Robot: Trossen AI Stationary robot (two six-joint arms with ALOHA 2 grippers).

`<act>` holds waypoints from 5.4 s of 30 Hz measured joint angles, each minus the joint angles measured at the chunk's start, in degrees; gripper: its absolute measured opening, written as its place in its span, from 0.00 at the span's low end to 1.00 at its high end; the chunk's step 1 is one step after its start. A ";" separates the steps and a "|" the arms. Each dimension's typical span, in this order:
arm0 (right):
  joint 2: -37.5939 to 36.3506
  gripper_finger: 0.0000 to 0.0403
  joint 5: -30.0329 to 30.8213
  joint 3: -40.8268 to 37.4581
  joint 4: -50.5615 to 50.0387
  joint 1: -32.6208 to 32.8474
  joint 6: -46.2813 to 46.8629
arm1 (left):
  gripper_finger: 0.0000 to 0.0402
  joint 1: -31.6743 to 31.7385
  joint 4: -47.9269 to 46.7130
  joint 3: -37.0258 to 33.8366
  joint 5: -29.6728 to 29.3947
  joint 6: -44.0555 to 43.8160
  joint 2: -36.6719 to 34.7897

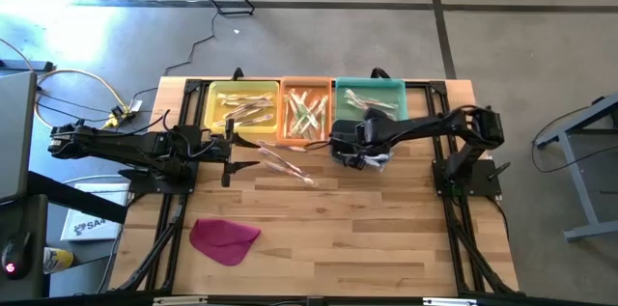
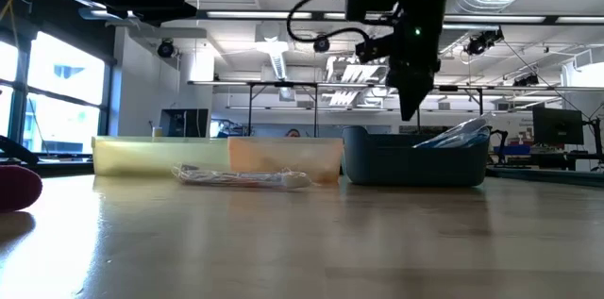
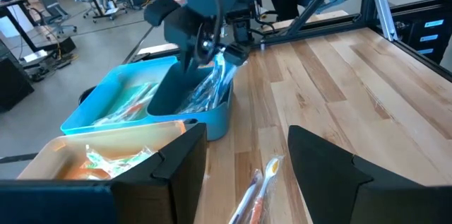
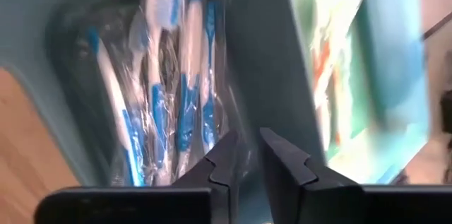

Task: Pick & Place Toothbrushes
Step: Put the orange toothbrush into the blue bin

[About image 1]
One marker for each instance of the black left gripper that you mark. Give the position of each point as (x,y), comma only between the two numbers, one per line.
(210,147)

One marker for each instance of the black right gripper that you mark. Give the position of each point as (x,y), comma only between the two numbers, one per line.
(362,139)

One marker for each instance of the blue toothbrush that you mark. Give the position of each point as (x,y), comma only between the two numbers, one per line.
(382,161)

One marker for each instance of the orange toothbrush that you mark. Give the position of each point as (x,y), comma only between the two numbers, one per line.
(359,99)
(384,102)
(357,105)

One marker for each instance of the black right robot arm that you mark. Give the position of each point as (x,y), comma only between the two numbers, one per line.
(434,125)

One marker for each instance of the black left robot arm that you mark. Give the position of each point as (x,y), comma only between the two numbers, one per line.
(125,147)

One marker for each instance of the dark green plastic basket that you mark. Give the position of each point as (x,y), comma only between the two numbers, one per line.
(388,149)

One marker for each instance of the teal plastic bin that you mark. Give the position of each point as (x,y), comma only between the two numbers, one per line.
(376,85)

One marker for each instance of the yellow plastic bin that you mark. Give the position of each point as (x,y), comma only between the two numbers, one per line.
(241,86)

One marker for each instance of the black clamp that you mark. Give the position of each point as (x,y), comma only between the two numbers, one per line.
(238,73)
(380,73)

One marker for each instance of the orange plastic bin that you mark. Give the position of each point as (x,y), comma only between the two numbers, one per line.
(306,85)

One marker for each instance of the magenta cloth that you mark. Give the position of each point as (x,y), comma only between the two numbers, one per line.
(222,241)

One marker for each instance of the silver aluminium bar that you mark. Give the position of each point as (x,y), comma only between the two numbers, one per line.
(181,301)
(449,302)

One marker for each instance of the white printed box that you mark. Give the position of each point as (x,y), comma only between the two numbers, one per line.
(92,226)

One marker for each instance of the yellow can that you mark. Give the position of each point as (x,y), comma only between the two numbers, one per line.
(59,260)

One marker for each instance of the grey laptop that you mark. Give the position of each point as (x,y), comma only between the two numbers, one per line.
(17,137)

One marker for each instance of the black metal bar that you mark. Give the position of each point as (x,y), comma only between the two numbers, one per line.
(29,65)

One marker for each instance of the black computer mouse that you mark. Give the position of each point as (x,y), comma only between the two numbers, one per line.
(15,255)

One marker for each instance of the grey metal table frame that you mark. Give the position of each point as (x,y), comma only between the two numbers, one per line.
(586,200)

